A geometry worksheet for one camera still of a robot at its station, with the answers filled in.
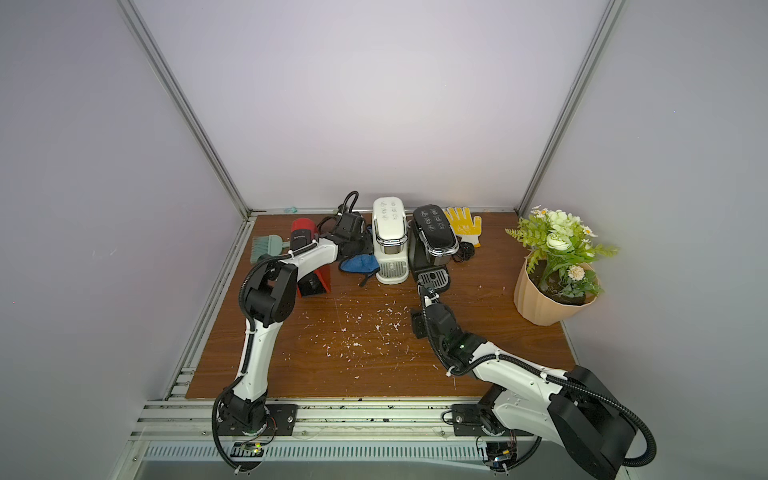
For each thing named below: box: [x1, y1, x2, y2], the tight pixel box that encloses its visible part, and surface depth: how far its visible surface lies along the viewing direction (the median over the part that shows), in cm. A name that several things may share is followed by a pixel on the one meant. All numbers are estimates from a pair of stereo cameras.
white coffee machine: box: [372, 196, 409, 284], surface depth 90 cm
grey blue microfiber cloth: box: [339, 254, 380, 274], surface depth 102 cm
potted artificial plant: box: [505, 205, 619, 326], surface depth 77 cm
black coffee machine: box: [408, 204, 459, 291], surface depth 88 cm
